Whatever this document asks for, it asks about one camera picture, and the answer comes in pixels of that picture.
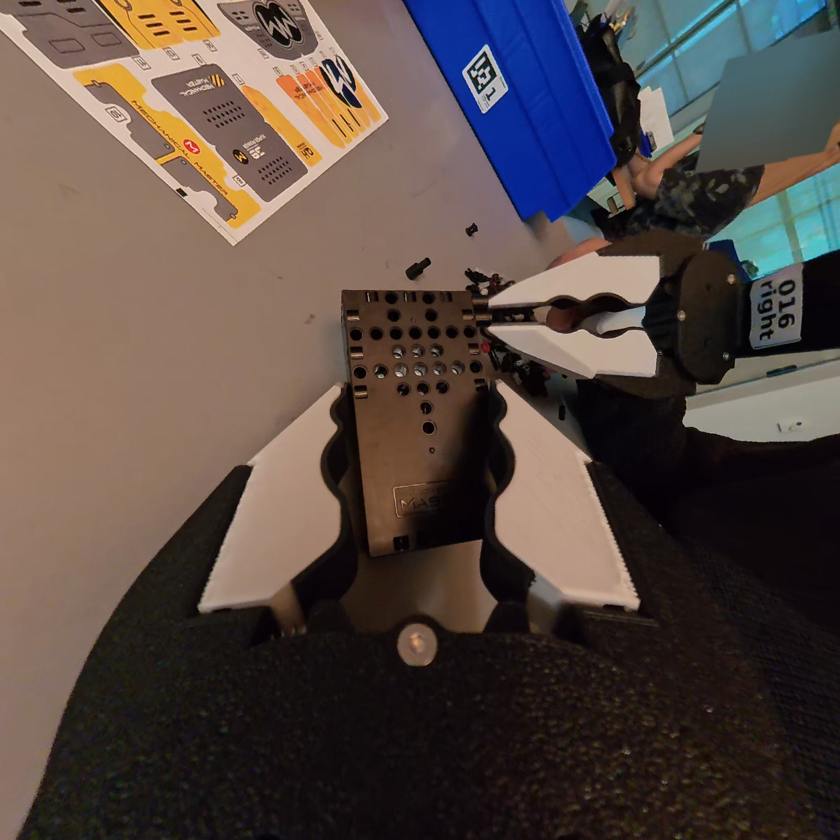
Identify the yellow grey sticker sheet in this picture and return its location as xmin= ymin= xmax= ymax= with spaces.
xmin=0 ymin=0 xmax=389 ymax=247

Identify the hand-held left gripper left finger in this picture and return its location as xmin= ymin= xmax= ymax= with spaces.
xmin=199 ymin=382 xmax=358 ymax=636

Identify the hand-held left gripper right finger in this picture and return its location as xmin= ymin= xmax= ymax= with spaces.
xmin=482 ymin=381 xmax=642 ymax=636

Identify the blue plastic bin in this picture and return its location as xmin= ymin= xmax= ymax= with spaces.
xmin=402 ymin=0 xmax=618 ymax=223

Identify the person's right forearm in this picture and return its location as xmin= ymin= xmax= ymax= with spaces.
xmin=577 ymin=387 xmax=840 ymax=526

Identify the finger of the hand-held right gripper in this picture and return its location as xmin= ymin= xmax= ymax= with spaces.
xmin=487 ymin=255 xmax=662 ymax=312
xmin=487 ymin=323 xmax=662 ymax=382

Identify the black perforated block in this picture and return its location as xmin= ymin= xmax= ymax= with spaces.
xmin=340 ymin=289 xmax=496 ymax=559

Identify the pile of small connector pins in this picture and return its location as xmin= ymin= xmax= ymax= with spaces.
xmin=465 ymin=266 xmax=567 ymax=396

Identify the person's right hand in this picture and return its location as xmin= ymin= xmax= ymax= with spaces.
xmin=546 ymin=238 xmax=614 ymax=333

